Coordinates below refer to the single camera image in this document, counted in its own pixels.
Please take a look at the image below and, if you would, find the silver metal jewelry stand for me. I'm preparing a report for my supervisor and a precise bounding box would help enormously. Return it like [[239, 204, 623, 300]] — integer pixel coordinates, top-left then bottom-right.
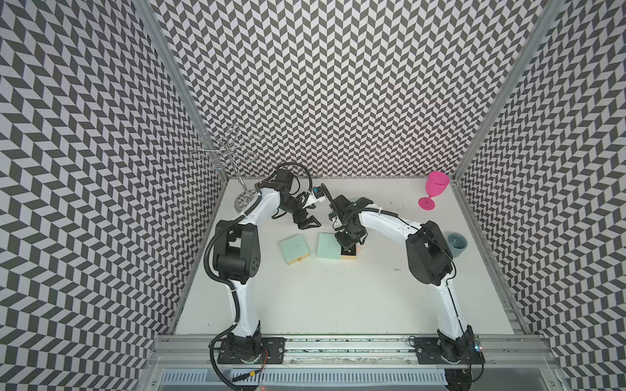
[[191, 125, 256, 212]]

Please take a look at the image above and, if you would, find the teal round dish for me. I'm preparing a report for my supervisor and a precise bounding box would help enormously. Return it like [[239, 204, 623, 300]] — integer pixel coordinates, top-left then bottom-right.
[[447, 232, 468, 258]]

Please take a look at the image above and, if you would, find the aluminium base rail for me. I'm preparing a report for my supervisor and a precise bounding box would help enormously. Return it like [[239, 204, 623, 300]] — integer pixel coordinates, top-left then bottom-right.
[[145, 334, 559, 369]]

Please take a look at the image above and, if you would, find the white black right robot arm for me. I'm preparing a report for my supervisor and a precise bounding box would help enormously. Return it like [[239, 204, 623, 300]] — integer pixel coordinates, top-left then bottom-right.
[[329, 195, 474, 363]]

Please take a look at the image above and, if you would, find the pink plastic goblet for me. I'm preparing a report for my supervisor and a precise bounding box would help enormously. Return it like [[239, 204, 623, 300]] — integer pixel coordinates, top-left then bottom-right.
[[418, 171, 450, 210]]

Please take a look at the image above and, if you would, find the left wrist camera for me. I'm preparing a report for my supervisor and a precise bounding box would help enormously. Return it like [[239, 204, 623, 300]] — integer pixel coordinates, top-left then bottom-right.
[[303, 186, 326, 208]]

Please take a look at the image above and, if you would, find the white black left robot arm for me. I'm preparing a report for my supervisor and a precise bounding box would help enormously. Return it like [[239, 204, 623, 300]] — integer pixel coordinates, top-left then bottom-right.
[[203, 162, 324, 363]]

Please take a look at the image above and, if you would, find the black corrugated left cable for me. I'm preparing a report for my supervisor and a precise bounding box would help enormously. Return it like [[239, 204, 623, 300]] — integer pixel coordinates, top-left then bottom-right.
[[273, 162, 314, 194]]

